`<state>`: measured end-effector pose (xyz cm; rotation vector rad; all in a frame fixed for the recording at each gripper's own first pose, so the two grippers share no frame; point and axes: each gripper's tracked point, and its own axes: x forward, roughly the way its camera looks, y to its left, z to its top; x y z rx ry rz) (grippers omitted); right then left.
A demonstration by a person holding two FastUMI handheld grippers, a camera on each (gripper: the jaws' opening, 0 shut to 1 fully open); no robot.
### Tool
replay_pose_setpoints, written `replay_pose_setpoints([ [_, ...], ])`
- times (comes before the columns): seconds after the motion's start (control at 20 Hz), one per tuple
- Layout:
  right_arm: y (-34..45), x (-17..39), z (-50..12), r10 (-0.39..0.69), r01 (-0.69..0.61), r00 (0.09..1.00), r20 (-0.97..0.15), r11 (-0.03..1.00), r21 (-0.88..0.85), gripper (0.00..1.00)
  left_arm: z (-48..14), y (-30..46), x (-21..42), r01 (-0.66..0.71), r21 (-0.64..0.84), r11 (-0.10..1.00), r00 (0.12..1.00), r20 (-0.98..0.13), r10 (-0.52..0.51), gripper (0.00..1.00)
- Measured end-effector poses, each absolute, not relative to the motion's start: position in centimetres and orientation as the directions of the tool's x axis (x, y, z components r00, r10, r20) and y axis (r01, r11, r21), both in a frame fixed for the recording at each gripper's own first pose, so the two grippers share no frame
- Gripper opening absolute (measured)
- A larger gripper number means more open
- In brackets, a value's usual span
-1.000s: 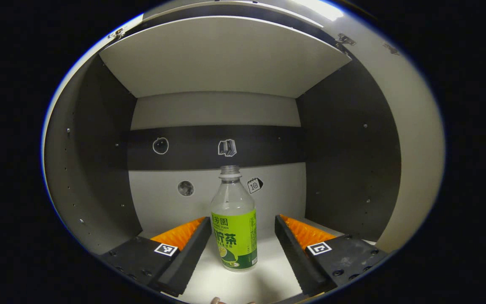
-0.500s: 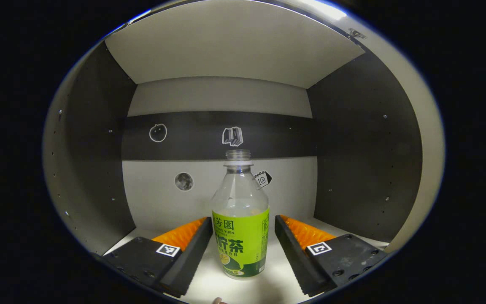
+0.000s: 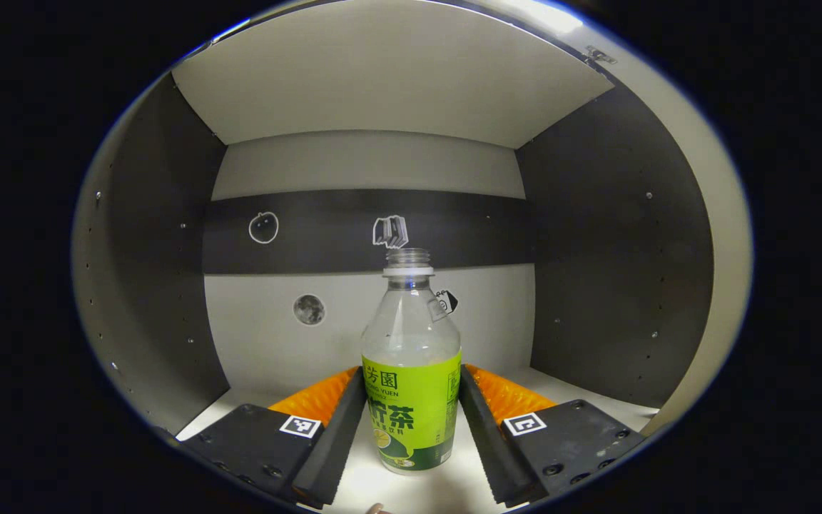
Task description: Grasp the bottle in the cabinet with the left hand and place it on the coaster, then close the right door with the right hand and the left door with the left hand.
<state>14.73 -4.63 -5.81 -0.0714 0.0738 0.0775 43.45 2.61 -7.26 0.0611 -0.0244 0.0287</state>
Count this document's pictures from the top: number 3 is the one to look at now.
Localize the green label plastic bottle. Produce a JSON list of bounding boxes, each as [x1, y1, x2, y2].
[[360, 248, 463, 475]]

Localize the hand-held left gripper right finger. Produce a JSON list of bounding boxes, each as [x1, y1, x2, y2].
[[457, 364, 646, 508]]

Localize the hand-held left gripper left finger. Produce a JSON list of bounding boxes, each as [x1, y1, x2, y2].
[[179, 366, 367, 509]]

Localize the white and grey cabinet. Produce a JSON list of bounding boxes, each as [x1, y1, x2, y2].
[[72, 0, 754, 511]]

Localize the white cabinet door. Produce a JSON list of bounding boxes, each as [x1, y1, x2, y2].
[[582, 29, 754, 436]]

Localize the large ceiling light panel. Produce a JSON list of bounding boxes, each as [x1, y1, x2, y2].
[[504, 0, 587, 33]]

